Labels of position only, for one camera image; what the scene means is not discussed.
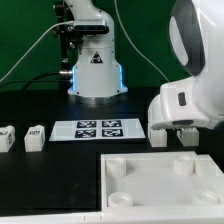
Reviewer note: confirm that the white marker tag sheet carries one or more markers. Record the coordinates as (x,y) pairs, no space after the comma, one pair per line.
(109,129)

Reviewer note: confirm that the white square tabletop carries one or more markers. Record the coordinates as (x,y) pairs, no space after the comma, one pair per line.
(165,179)

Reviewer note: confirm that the black camera on stand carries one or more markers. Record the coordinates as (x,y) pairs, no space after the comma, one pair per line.
(72,32)

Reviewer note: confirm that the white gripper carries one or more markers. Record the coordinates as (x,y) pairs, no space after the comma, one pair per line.
(173,108)

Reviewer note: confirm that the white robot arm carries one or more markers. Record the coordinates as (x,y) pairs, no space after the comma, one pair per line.
(196,33)

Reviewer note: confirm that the white obstacle fence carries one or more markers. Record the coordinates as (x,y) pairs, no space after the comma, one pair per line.
(194,214)

